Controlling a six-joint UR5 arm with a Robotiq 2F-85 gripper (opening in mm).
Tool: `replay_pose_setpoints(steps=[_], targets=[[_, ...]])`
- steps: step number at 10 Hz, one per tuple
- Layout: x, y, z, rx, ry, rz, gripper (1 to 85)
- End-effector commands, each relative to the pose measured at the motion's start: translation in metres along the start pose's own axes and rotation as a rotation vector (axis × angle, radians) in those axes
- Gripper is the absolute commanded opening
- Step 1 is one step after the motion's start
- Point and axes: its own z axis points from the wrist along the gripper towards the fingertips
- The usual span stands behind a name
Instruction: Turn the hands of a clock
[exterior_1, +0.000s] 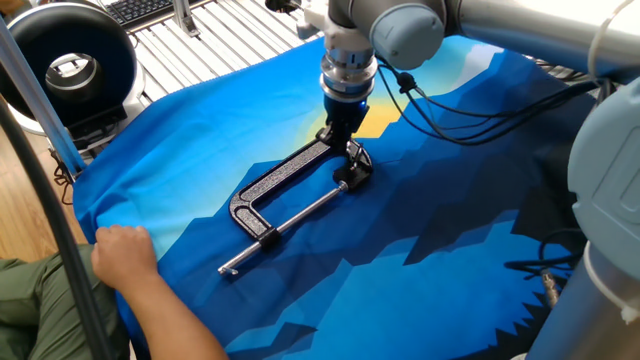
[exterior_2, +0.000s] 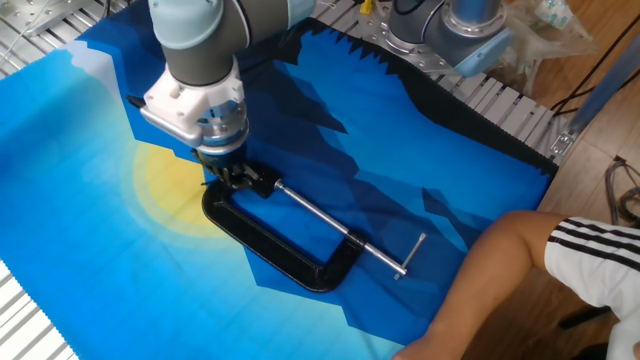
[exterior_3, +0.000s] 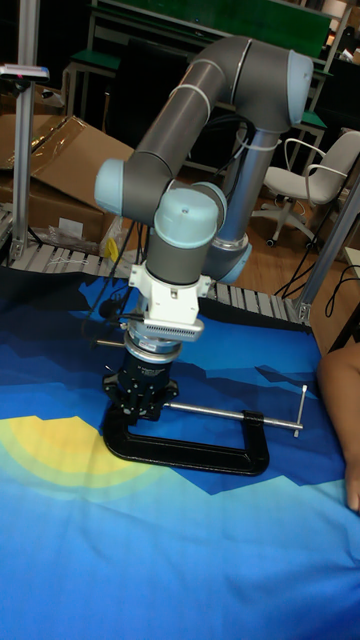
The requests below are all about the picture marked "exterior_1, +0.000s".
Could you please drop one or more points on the black C-clamp with steel screw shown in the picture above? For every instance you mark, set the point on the black C-clamp with steel screw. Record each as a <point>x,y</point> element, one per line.
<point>280,175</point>

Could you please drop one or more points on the blue mountain print cloth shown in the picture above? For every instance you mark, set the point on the blue mountain print cloth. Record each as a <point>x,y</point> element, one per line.
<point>400,250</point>

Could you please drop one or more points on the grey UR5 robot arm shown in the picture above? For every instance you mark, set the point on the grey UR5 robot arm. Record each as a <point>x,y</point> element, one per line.
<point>405,30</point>

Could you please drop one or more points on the metal table bracket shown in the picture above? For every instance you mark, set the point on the metal table bracket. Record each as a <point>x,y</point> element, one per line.
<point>185,17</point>

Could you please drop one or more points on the aluminium frame bar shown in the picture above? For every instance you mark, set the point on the aluminium frame bar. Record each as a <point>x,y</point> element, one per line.
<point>37,100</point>

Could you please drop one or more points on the person's bare forearm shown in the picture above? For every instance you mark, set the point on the person's bare forearm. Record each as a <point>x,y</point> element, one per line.
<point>170,325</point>

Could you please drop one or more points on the green trousers leg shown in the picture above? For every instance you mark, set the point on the green trousers leg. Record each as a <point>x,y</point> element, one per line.
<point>45,305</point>

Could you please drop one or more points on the black computer keyboard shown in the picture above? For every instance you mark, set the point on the black computer keyboard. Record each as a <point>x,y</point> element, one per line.
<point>137,9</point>

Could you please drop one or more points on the person's bare hand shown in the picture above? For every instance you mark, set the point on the person's bare hand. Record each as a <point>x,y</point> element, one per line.
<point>125,257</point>

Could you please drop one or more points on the black clock movement with hands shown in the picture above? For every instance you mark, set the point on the black clock movement with hands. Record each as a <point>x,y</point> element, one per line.
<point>356,172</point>

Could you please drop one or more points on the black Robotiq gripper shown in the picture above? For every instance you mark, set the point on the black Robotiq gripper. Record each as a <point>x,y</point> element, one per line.
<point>345,114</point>

